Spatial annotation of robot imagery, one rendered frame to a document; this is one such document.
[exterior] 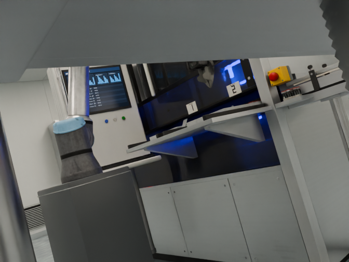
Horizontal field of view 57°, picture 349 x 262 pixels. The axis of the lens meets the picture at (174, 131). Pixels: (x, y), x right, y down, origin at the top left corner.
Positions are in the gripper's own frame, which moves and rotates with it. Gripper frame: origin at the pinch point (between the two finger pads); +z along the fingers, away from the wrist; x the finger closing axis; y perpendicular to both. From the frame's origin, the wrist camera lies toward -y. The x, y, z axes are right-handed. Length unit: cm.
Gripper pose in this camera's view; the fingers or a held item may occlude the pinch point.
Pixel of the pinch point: (211, 84)
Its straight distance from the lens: 146.6
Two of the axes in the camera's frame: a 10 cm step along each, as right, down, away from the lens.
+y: -7.6, 1.7, -6.3
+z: 2.7, 9.6, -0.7
